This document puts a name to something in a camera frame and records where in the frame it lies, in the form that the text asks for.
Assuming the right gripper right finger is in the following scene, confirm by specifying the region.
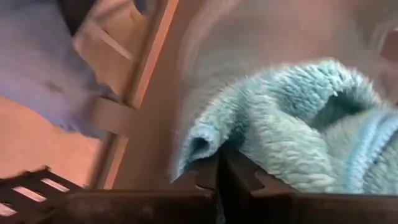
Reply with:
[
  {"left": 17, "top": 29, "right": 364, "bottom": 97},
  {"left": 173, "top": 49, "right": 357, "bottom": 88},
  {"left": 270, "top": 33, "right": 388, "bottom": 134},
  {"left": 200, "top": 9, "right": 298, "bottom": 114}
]
[{"left": 219, "top": 148, "right": 398, "bottom": 224}]

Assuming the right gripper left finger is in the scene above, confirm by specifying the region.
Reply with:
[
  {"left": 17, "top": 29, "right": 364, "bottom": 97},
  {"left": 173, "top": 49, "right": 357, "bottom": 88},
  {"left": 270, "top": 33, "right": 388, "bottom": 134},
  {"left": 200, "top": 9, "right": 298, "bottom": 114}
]
[{"left": 46, "top": 153, "right": 220, "bottom": 224}]

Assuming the blue microfiber towel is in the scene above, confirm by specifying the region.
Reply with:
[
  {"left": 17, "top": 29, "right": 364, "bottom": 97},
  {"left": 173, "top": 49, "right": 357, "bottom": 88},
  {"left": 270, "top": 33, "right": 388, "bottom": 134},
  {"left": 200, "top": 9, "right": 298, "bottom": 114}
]
[{"left": 170, "top": 58, "right": 398, "bottom": 196}]

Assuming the wooden table side board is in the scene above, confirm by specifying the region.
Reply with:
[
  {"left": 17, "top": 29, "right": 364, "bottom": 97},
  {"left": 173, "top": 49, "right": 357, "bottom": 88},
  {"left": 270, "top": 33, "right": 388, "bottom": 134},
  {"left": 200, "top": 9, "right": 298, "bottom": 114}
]
[{"left": 0, "top": 0, "right": 181, "bottom": 190}]

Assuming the black slotted panel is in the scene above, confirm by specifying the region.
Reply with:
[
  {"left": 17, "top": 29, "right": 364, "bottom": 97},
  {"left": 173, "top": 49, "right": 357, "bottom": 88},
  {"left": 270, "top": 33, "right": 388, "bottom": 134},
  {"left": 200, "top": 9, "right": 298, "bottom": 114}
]
[{"left": 0, "top": 166, "right": 83, "bottom": 224}]

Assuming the silver metal bracket plate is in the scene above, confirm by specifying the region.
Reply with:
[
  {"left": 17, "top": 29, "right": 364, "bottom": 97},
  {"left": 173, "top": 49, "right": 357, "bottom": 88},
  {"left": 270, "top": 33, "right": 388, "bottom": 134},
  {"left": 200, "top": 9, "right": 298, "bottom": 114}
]
[{"left": 89, "top": 96, "right": 139, "bottom": 138}]

